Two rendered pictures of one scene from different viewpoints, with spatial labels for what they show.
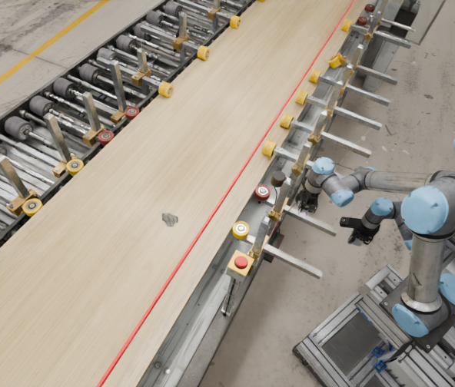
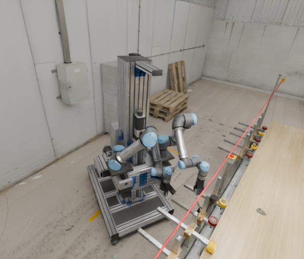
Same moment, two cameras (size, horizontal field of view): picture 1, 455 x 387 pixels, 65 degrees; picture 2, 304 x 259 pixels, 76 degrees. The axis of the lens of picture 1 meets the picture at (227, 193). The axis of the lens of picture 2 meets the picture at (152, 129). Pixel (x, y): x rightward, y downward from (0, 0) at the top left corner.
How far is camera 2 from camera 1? 2.30 m
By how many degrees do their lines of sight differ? 94
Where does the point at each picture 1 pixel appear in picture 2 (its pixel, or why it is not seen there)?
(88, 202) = not seen: outside the picture
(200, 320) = (227, 197)
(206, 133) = not seen: outside the picture
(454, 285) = (164, 137)
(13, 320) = (299, 185)
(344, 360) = (155, 201)
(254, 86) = not seen: outside the picture
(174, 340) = not seen: hidden behind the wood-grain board
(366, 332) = (141, 208)
